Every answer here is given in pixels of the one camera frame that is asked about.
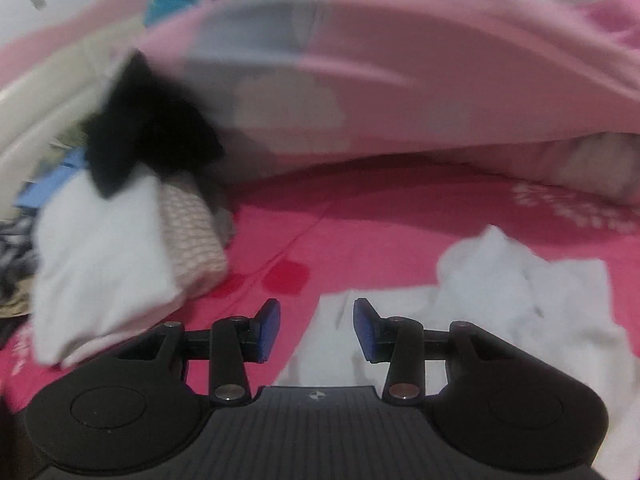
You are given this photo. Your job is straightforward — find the white pink padded headboard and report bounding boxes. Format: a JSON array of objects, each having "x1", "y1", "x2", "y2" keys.
[{"x1": 0, "y1": 0, "x2": 211, "y2": 188}]

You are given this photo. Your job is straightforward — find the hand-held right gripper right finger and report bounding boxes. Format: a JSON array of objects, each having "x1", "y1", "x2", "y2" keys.
[{"x1": 352, "y1": 298, "x2": 522, "y2": 404}]

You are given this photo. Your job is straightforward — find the white folded garment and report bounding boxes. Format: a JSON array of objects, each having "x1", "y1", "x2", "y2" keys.
[{"x1": 31, "y1": 172, "x2": 180, "y2": 367}]

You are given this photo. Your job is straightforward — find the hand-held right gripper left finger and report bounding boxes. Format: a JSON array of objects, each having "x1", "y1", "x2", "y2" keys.
[{"x1": 116, "y1": 298, "x2": 282, "y2": 406}]

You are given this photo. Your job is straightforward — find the black white patterned cloth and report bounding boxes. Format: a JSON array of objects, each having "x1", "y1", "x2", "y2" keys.
[{"x1": 0, "y1": 219, "x2": 42, "y2": 317}]

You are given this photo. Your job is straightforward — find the blue cloth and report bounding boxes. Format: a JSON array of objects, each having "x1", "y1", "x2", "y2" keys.
[{"x1": 144, "y1": 0, "x2": 200, "y2": 27}]

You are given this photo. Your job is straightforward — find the white grey-print t-shirt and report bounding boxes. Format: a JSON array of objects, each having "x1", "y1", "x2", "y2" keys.
[{"x1": 276, "y1": 224, "x2": 640, "y2": 480}]

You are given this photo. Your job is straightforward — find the pink floral quilt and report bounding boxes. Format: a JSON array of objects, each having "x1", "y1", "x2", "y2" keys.
[{"x1": 134, "y1": 0, "x2": 640, "y2": 203}]

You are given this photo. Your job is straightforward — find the pink checked folded cloth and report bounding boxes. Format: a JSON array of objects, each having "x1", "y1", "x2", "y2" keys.
[{"x1": 156, "y1": 180, "x2": 230, "y2": 302}]

